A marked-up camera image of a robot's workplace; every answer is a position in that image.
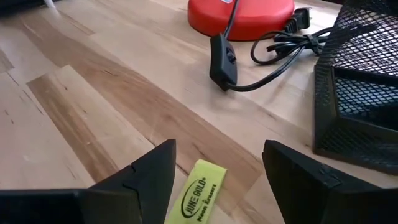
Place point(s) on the black mesh desk organizer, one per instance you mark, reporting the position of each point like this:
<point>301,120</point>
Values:
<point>354,93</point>

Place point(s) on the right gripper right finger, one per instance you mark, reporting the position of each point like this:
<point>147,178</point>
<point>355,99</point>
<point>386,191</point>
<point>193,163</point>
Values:
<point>295,180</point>

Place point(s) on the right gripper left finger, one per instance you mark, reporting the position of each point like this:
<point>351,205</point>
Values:
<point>152,180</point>

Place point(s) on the small yellow-green item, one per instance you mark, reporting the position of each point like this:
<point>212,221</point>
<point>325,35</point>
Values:
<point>199,193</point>

